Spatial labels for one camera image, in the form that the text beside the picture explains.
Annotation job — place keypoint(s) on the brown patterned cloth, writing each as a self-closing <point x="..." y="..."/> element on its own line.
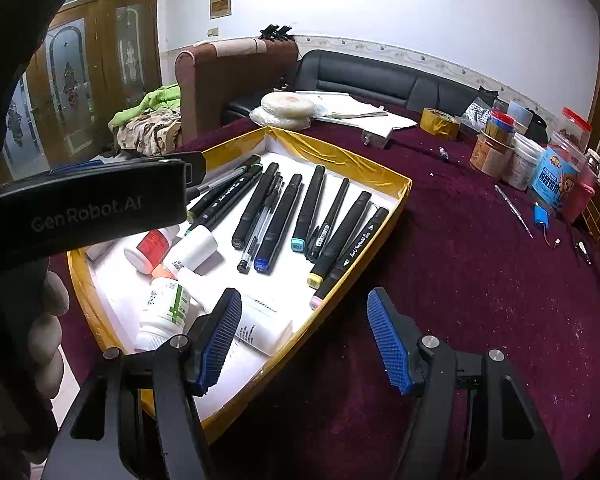
<point x="150" y="132"/>

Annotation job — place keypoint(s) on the wooden glass-panel door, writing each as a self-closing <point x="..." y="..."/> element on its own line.
<point x="80" y="70"/>

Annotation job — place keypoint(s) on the small white bottle orange label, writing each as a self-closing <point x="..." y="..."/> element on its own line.
<point x="192" y="250"/>

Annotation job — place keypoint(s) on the cartoon label plastic jar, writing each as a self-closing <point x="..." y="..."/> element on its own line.
<point x="555" y="182"/>

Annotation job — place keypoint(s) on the black leather sofa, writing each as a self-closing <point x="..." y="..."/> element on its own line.
<point x="370" y="75"/>

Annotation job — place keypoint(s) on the thermos in pink knit sleeve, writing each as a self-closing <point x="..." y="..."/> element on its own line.
<point x="582" y="195"/>

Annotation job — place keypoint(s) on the white bottle red label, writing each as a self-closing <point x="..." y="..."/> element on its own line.
<point x="150" y="247"/>

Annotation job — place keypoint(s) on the person's left hand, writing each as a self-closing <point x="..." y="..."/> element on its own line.
<point x="47" y="335"/>

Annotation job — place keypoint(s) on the blue battery pack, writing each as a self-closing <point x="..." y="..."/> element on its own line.
<point x="541" y="212"/>

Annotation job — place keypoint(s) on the white bottle green label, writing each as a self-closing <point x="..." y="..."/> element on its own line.
<point x="165" y="310"/>

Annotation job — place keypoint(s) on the clear jar red lid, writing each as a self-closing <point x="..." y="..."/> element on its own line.
<point x="575" y="127"/>

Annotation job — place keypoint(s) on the small blue capped item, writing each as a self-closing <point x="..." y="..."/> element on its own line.
<point x="444" y="153"/>

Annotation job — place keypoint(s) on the black marker yellow end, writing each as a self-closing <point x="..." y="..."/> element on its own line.
<point x="342" y="235"/>

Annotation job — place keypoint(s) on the gold tape roll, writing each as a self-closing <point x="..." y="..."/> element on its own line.
<point x="440" y="122"/>

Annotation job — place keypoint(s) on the black marker grey end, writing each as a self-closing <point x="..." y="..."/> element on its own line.
<point x="255" y="205"/>

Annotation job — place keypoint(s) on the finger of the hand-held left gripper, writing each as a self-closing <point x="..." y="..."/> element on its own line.
<point x="196" y="170"/>

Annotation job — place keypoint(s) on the wrapped round white cake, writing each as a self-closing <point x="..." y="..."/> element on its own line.
<point x="280" y="122"/>

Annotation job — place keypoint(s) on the yellow wall plaque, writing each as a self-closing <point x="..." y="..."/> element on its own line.
<point x="220" y="5"/>

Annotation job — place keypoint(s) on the silver metal pen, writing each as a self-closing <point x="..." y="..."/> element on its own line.
<point x="514" y="210"/>

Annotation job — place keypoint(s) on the round white cake pink mark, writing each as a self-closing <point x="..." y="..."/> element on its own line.
<point x="287" y="102"/>

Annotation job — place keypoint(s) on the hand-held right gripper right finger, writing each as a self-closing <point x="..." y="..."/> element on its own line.
<point x="390" y="345"/>

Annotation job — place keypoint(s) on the black marker blue end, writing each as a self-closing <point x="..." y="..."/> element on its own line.
<point x="279" y="220"/>

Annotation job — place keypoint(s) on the white charger plug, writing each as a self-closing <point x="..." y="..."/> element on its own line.
<point x="377" y="137"/>

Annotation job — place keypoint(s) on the clear gel pen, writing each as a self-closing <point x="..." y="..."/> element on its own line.
<point x="258" y="230"/>

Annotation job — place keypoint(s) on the clear jar brown contents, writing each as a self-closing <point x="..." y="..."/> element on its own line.
<point x="490" y="155"/>

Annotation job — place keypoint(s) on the translucent plastic cup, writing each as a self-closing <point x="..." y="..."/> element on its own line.
<point x="520" y="110"/>

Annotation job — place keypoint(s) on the black clips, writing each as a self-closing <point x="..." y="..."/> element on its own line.
<point x="276" y="32"/>

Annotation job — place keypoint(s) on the large plain white bottle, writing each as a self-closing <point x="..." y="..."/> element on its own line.
<point x="262" y="325"/>

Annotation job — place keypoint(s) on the green cloth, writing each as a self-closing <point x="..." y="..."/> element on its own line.
<point x="145" y="105"/>

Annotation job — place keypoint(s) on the jar with red blue lid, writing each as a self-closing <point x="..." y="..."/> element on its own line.
<point x="500" y="122"/>

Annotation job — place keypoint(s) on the wall socket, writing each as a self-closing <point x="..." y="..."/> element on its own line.
<point x="213" y="31"/>

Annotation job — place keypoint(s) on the black marker green end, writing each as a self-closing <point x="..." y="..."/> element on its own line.
<point x="225" y="201"/>

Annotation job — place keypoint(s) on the crumpled clear plastic bag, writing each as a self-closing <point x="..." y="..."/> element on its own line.
<point x="480" y="107"/>

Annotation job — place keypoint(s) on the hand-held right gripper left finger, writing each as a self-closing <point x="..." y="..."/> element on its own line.
<point x="220" y="340"/>

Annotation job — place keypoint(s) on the white box gold trim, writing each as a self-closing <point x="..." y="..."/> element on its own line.
<point x="115" y="290"/>

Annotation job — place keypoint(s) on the brown armchair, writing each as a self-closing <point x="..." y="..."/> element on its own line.
<point x="215" y="90"/>

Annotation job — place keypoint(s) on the black marker teal end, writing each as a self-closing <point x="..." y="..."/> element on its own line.
<point x="307" y="205"/>

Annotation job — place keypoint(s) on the black marker white print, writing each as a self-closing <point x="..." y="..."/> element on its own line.
<point x="355" y="255"/>

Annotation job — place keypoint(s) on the white plastic jar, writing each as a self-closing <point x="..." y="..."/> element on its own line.
<point x="522" y="162"/>

